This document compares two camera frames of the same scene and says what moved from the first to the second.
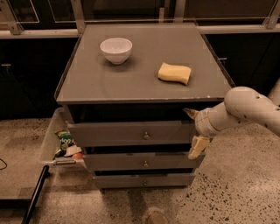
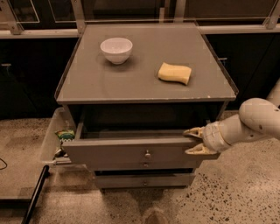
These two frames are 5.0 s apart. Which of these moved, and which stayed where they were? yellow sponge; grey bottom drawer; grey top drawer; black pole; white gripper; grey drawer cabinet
Moved: grey top drawer; white gripper
Stayed: grey bottom drawer; yellow sponge; grey drawer cabinet; black pole
